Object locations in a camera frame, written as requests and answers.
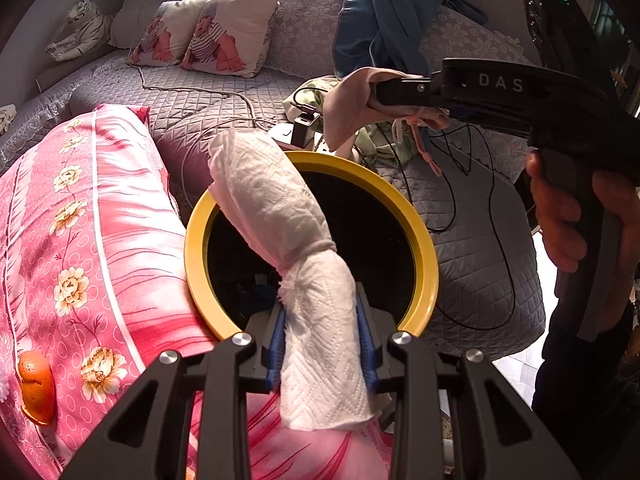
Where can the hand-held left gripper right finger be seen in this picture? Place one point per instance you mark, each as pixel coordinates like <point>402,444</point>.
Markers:
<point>366,347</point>

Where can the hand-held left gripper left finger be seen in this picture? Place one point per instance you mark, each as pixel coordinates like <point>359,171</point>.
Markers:
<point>277,347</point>

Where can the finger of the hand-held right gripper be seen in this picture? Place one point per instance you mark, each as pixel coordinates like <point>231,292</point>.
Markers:
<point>405,90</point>

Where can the white paper tissue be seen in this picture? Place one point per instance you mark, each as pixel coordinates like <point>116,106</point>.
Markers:
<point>310,310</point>

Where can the yellow-rimmed black bin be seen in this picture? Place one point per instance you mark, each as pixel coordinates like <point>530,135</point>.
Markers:
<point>197,240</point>

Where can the person's right hand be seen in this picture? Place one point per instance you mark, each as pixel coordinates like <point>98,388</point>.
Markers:
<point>555,215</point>

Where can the pale green cloth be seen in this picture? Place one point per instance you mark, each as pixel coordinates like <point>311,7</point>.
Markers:
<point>382,142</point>

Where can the blue curtain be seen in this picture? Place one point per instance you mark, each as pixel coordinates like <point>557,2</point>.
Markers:
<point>395,15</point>

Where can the black charger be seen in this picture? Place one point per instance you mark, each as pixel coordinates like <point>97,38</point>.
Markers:
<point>305,127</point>

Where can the white power strip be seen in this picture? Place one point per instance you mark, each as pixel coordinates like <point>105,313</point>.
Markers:
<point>281,135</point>

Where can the baby print pillow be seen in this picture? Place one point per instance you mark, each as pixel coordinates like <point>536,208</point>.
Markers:
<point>230,35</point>
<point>165,35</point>

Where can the person's dark clothing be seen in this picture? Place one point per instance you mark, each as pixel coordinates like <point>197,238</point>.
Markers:
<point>575,400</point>

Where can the large tangerine peel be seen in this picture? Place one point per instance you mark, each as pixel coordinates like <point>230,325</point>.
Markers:
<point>35,380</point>

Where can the grey cushion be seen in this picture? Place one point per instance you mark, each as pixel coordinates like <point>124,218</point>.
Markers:
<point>132,17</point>

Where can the white tiger plush toy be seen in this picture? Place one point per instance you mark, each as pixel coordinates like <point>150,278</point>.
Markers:
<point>80,30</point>

